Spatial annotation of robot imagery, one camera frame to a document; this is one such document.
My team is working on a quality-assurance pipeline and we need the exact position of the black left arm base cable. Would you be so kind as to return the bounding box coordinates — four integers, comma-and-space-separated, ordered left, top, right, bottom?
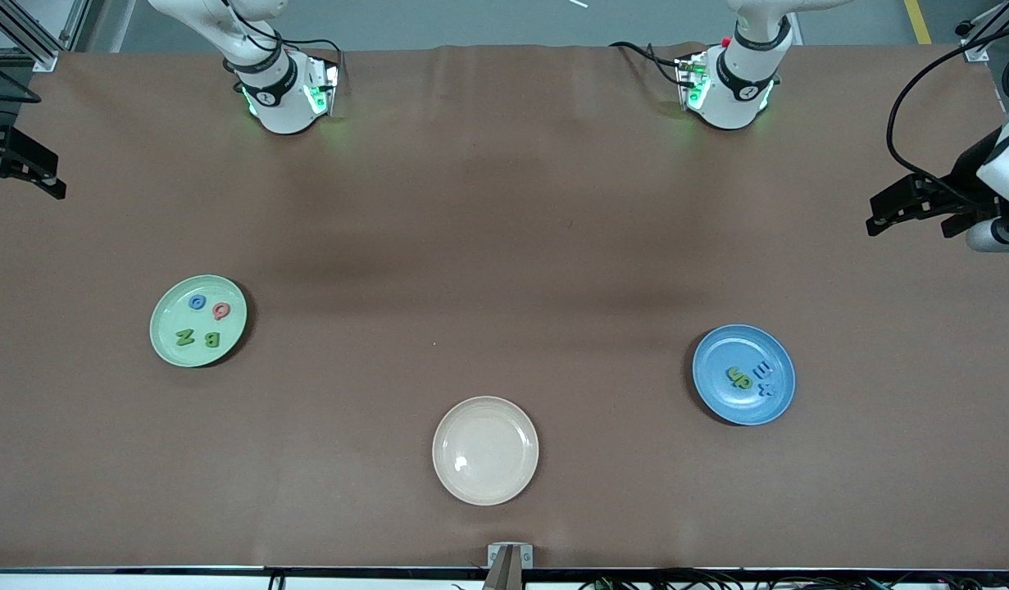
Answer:
609, 39, 689, 87

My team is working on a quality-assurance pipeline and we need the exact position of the green plate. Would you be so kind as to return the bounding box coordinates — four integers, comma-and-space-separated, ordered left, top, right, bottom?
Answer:
149, 275, 249, 369

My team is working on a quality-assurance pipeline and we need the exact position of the brown table cover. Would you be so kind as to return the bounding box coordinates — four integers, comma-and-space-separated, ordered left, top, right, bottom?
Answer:
0, 43, 1009, 572

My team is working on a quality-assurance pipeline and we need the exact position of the grey metal bracket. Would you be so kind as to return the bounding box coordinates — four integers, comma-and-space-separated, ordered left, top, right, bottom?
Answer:
486, 542, 534, 590

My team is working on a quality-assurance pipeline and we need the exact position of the blue plate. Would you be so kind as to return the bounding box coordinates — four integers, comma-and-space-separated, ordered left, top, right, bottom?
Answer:
692, 324, 797, 426

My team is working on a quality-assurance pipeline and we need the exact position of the beige plate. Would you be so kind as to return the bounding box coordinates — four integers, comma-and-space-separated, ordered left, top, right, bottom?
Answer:
432, 396, 540, 506

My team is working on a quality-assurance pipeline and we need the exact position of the aluminium frame profile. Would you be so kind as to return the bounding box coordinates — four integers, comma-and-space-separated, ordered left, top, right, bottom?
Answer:
0, 0, 91, 73
955, 0, 1009, 62

